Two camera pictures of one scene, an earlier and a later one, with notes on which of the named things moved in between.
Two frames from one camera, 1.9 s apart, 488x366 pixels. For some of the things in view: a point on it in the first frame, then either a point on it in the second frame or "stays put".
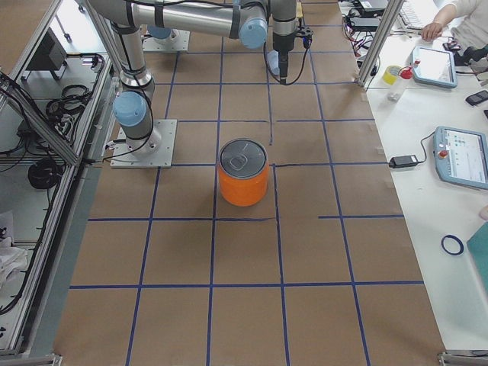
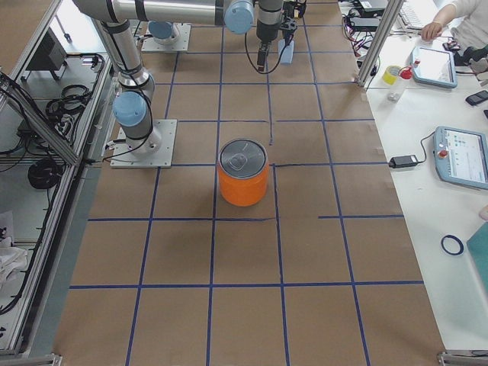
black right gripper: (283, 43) → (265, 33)
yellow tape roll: (390, 75) stays put
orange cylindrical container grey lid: (243, 171) stays put
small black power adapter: (403, 162) stays put
